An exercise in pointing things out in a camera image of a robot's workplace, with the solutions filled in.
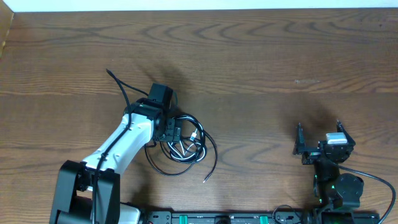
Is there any right camera cable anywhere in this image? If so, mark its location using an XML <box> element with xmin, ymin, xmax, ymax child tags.
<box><xmin>337</xmin><ymin>164</ymin><xmax>397</xmax><ymax>224</ymax></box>

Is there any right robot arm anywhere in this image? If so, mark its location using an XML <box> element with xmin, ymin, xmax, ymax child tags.
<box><xmin>293</xmin><ymin>121</ymin><xmax>364</xmax><ymax>210</ymax></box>

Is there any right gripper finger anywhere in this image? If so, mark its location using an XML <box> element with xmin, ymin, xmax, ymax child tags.
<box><xmin>293</xmin><ymin>123</ymin><xmax>306</xmax><ymax>155</ymax></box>
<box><xmin>336</xmin><ymin>119</ymin><xmax>355</xmax><ymax>145</ymax></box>

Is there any black cable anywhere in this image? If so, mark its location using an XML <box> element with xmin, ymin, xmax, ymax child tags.
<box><xmin>144</xmin><ymin>113</ymin><xmax>218</xmax><ymax>184</ymax></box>

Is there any wooden side panel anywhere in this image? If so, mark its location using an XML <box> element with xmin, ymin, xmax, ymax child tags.
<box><xmin>0</xmin><ymin>0</ymin><xmax>14</xmax><ymax>56</ymax></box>

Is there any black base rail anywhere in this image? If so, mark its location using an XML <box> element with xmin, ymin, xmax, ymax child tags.
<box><xmin>138</xmin><ymin>209</ymin><xmax>379</xmax><ymax>224</ymax></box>

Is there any white cable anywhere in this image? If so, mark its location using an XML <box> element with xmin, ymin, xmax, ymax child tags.
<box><xmin>169</xmin><ymin>116</ymin><xmax>206</xmax><ymax>162</ymax></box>

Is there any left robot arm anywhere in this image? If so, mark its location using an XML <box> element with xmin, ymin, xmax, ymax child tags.
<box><xmin>49</xmin><ymin>96</ymin><xmax>171</xmax><ymax>223</ymax></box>

